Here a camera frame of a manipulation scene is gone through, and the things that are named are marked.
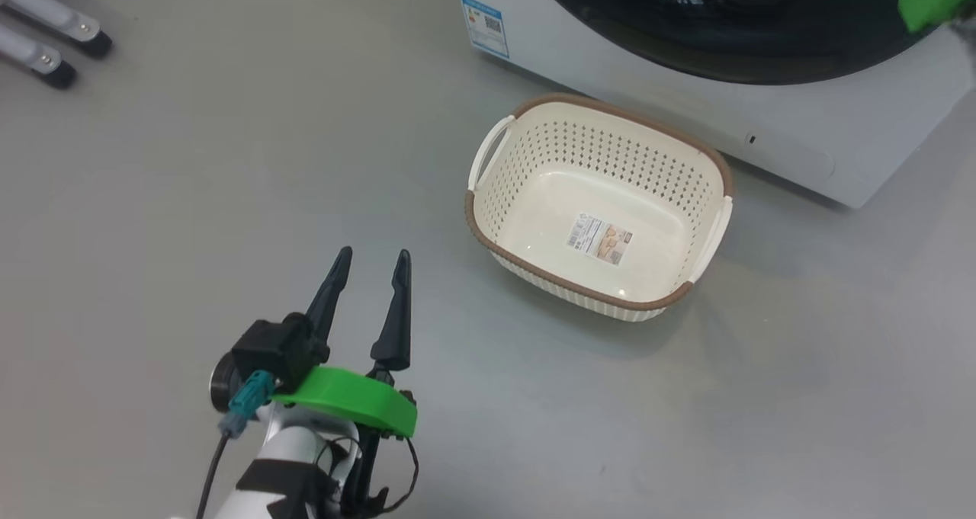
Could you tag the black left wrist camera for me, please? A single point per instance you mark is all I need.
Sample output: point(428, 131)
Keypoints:
point(274, 347)

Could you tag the white washing machine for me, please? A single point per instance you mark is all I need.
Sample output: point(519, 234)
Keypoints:
point(671, 111)

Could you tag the blue white appliance label sticker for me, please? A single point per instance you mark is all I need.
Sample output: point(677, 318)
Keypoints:
point(485, 25)

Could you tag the dark glass washing machine door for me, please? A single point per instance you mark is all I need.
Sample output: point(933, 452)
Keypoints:
point(724, 43)

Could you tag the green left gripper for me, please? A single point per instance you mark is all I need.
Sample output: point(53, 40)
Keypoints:
point(351, 401)

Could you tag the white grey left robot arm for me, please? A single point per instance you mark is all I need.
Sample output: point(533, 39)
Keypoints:
point(293, 446)

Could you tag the cream perforated laundry basket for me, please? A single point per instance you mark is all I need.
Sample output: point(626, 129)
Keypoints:
point(534, 168)

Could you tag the silver stand leg black foot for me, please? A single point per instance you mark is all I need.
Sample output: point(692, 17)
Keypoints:
point(34, 56)
point(53, 17)

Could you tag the paper basket label sticker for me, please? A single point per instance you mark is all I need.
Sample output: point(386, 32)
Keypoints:
point(599, 239)

